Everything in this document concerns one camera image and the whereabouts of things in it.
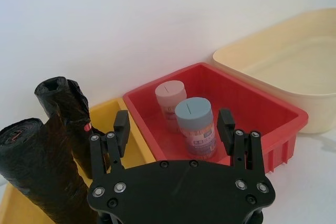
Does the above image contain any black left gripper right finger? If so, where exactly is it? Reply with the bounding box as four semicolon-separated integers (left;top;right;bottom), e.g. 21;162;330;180
217;108;266;177

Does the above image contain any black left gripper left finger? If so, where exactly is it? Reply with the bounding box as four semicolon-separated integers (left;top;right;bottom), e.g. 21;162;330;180
89;110;131;182

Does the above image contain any yellow plastic bin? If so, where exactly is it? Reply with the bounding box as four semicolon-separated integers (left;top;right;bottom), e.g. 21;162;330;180
0;97;158;224

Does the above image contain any blue-lidded toothpick jar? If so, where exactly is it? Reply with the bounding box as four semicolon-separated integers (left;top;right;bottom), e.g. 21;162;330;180
174;97;219;161

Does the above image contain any red plastic bin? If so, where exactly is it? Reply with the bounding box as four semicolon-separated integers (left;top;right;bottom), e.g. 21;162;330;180
122;62;309;175

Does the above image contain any pink-lidded toothpick jar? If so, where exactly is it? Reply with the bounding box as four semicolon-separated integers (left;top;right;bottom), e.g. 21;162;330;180
154;79;188;132

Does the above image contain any thin black garbage bag roll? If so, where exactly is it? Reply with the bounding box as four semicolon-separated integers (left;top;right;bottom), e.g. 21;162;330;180
34;76;111;180

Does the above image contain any thick black garbage bag roll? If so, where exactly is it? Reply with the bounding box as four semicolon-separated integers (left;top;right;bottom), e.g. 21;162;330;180
0;118;98;224

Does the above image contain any cream plastic tub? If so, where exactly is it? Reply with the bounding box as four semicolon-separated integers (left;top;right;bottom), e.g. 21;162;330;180
212;8;336;134

